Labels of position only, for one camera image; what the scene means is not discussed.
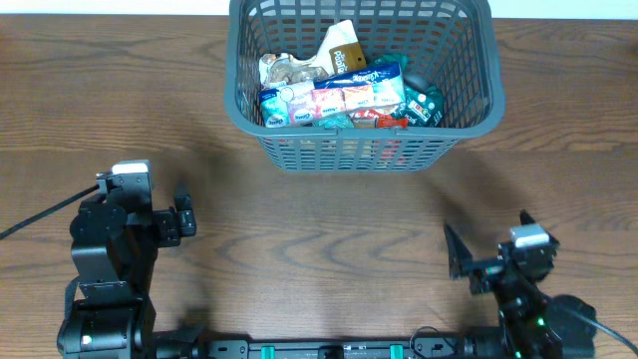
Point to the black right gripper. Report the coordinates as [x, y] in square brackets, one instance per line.
[480, 269]

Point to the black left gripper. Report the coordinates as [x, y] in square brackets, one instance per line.
[169, 222]

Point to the green red coffee sachet bag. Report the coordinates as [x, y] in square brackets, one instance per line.
[421, 105]

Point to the mint toilet tissue wipes pack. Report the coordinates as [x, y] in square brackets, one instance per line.
[341, 121]

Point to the orange spaghetti packet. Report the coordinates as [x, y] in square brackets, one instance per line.
[374, 119]

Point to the blue Kleenex tissue multipack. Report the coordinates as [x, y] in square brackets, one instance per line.
[306, 102]

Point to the beige mushroom snack pouch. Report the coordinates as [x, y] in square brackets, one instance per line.
[339, 53]

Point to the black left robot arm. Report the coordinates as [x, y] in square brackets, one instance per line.
[117, 235]

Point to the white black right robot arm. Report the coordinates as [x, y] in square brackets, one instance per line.
[533, 324]

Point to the grey plastic slotted basket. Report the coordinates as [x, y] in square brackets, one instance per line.
[450, 44]

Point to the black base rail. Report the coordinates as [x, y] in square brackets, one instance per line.
[420, 347]

